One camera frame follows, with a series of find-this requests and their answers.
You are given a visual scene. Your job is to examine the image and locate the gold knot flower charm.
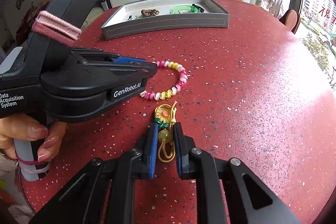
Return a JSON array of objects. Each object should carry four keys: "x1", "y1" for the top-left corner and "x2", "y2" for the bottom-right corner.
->
[{"x1": 154, "y1": 101, "x2": 177, "y2": 163}]

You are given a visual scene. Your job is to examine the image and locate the pink yellow spiral bracelet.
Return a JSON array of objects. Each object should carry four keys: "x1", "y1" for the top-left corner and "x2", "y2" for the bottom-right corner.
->
[{"x1": 139, "y1": 60, "x2": 188, "y2": 101}]

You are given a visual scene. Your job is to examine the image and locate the brown spiral hair tie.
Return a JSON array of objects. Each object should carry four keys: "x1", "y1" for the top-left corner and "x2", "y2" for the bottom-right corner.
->
[{"x1": 140, "y1": 8, "x2": 160, "y2": 18}]

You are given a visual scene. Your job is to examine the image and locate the green translucent bangle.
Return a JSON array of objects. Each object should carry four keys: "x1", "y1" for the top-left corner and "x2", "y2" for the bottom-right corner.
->
[{"x1": 169, "y1": 5, "x2": 198, "y2": 14}]

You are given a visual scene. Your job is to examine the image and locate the grey jewelry tray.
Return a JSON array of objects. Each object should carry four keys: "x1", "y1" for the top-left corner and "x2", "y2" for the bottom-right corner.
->
[{"x1": 101, "y1": 0, "x2": 230, "y2": 40}]

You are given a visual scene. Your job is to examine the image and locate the person left hand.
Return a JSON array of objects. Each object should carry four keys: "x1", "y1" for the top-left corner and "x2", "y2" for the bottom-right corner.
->
[{"x1": 1, "y1": 114, "x2": 67, "y2": 162}]

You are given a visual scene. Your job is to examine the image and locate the pink hair band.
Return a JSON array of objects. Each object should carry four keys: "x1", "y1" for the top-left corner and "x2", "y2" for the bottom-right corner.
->
[{"x1": 32, "y1": 11, "x2": 81, "y2": 47}]

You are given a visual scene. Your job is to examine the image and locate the black hair claw clip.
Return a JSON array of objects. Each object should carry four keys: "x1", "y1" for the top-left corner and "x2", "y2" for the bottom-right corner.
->
[{"x1": 192, "y1": 3, "x2": 205, "y2": 13}]

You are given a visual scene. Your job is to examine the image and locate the brown wooden chair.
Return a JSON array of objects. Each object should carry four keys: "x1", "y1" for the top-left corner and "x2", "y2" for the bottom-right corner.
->
[{"x1": 280, "y1": 9, "x2": 301, "y2": 34}]

